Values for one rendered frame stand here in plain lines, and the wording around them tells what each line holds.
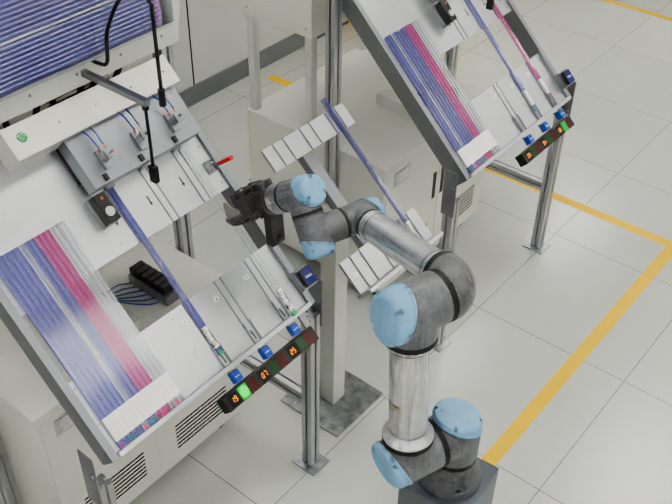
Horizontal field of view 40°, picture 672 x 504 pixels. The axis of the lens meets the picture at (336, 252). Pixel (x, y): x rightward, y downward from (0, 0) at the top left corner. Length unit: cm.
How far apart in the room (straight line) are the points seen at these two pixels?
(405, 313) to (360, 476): 129
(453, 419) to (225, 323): 62
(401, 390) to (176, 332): 62
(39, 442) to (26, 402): 11
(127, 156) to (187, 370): 54
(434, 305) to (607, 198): 255
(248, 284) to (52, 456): 67
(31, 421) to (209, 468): 79
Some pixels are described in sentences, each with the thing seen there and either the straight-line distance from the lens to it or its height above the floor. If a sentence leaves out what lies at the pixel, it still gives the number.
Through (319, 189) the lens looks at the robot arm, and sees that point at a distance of 212.
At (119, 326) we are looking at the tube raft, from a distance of 223.
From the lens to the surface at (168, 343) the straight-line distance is 228.
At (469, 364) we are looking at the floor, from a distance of 338.
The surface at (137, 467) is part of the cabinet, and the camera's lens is 285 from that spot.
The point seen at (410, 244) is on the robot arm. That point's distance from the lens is 202.
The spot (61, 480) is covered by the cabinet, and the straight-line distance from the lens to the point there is 264.
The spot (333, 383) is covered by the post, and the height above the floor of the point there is 11.
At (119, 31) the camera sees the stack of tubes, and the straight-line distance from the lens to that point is 229.
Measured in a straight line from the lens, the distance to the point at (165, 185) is 239.
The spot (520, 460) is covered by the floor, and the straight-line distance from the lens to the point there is 312.
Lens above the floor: 239
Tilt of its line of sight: 39 degrees down
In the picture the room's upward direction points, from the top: 1 degrees clockwise
